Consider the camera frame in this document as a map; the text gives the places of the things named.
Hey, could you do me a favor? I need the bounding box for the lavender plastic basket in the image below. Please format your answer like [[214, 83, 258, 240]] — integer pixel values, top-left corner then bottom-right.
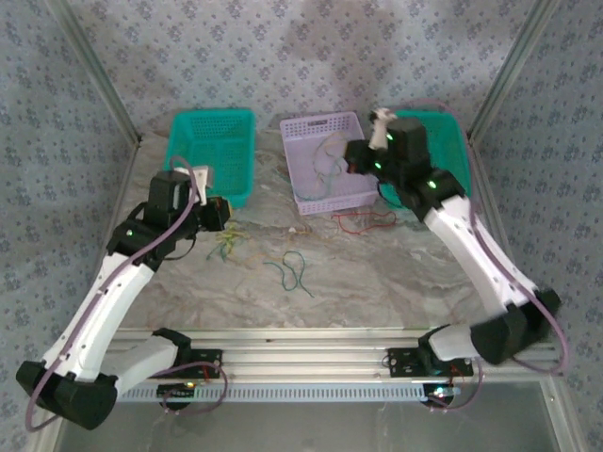
[[279, 111, 381, 218]]

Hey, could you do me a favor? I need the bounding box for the aluminium table side rail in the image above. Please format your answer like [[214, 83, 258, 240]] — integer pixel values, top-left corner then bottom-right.
[[468, 136, 583, 452], [40, 138, 142, 452]]

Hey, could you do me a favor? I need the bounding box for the aluminium frame post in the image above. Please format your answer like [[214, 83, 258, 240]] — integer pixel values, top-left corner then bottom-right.
[[467, 0, 562, 142], [46, 0, 144, 145]]

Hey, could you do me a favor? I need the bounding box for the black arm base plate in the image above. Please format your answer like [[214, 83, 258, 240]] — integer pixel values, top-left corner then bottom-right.
[[386, 347, 475, 379], [155, 347, 223, 379]]

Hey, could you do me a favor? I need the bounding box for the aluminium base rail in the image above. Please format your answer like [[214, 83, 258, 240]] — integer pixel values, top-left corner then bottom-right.
[[107, 328, 557, 383]]

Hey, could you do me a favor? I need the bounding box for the red cable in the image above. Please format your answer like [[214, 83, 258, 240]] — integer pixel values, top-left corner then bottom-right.
[[331, 210, 398, 235]]

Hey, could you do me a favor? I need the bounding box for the green cable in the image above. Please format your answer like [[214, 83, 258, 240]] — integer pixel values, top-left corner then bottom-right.
[[263, 250, 316, 299]]

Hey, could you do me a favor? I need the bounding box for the small controller board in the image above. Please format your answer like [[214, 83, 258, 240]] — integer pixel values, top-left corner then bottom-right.
[[422, 382, 462, 405], [157, 382, 198, 397]]

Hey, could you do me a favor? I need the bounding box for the teal plastic basket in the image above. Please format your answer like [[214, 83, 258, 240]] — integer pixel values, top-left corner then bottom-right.
[[162, 108, 258, 212], [379, 110, 474, 211]]

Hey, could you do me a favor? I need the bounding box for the grey slotted cable duct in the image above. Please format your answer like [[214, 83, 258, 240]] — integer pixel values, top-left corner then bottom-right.
[[115, 381, 456, 405]]

